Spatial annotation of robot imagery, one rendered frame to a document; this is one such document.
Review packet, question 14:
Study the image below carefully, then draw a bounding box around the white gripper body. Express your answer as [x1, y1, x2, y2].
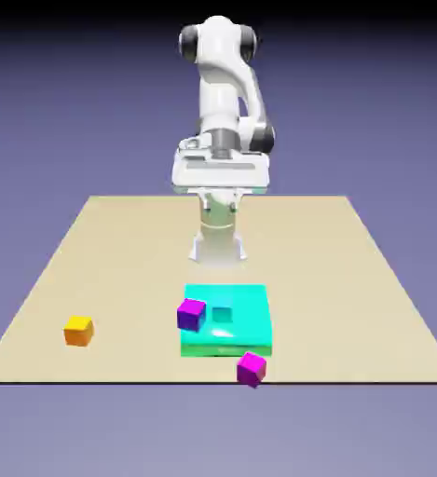
[171, 149, 271, 196]

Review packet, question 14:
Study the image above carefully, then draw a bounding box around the small cyan cube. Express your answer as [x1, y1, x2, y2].
[212, 306, 235, 325]

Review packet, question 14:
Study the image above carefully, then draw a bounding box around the small purple cube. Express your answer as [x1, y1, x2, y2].
[176, 297, 208, 334]

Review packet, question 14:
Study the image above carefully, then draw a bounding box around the small magenta cube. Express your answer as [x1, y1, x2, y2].
[236, 351, 268, 389]

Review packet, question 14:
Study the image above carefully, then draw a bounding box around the small orange cube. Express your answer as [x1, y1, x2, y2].
[62, 315, 95, 348]

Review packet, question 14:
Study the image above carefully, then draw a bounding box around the large cyan box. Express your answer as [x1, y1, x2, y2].
[180, 283, 274, 359]

